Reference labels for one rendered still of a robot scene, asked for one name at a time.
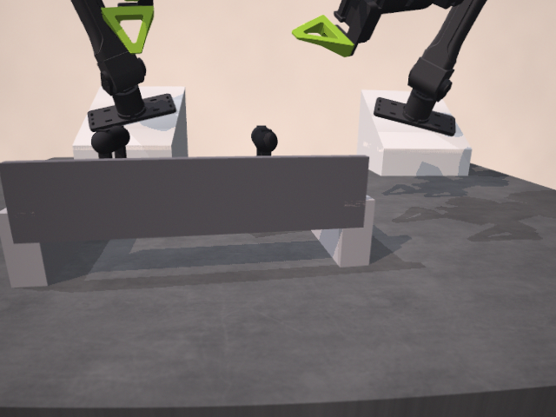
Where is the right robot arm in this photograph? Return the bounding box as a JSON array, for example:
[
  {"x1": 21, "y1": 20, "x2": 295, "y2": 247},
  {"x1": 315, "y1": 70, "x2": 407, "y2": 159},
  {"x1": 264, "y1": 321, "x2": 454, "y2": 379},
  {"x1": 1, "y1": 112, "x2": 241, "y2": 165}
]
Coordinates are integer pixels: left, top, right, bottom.
[{"x1": 70, "y1": 0, "x2": 176, "y2": 132}]

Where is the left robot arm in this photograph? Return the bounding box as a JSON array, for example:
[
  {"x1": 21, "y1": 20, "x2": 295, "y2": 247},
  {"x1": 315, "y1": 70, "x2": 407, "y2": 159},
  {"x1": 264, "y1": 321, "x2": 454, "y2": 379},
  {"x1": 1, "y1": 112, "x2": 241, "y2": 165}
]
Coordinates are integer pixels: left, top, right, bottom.
[{"x1": 374, "y1": 0, "x2": 487, "y2": 136}]

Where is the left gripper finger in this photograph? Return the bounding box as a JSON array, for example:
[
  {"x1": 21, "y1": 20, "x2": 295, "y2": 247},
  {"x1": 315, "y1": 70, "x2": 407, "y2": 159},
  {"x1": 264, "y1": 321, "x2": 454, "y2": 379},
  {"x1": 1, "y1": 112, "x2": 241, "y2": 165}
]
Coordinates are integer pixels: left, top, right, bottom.
[{"x1": 292, "y1": 15, "x2": 354, "y2": 57}]

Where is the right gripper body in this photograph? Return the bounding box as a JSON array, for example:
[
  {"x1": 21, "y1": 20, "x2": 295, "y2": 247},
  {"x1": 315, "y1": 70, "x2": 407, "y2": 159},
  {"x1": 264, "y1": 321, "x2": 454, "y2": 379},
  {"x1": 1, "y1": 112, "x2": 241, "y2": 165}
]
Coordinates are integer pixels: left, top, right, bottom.
[{"x1": 117, "y1": 0, "x2": 154, "y2": 7}]

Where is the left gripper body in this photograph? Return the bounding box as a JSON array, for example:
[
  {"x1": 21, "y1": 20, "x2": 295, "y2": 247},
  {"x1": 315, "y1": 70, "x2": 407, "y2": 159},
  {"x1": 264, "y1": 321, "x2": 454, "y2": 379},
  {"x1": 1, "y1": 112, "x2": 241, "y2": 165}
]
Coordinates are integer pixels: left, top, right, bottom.
[{"x1": 334, "y1": 0, "x2": 408, "y2": 56}]

